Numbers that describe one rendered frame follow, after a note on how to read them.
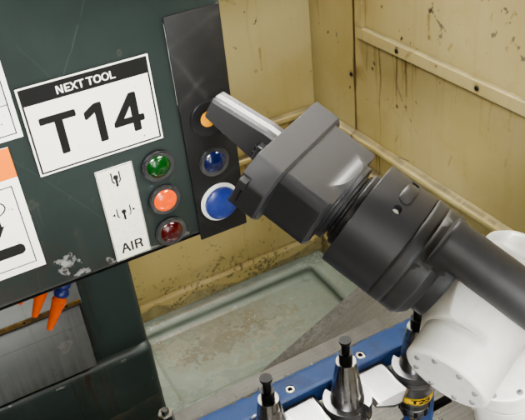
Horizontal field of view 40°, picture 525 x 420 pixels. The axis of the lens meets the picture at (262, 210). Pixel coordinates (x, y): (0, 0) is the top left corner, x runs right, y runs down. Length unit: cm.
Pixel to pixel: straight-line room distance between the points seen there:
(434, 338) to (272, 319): 153
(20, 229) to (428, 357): 31
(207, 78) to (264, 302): 156
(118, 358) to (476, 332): 115
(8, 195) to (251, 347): 146
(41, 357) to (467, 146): 93
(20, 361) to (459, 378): 109
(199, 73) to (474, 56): 89
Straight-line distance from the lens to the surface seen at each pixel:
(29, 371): 151
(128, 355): 159
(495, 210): 149
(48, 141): 55
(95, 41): 53
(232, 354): 195
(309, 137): 54
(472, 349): 51
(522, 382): 62
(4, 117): 53
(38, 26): 52
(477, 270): 49
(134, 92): 55
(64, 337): 148
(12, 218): 57
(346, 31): 174
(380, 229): 51
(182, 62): 56
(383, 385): 99
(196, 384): 190
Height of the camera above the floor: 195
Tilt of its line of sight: 34 degrees down
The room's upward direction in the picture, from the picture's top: 6 degrees counter-clockwise
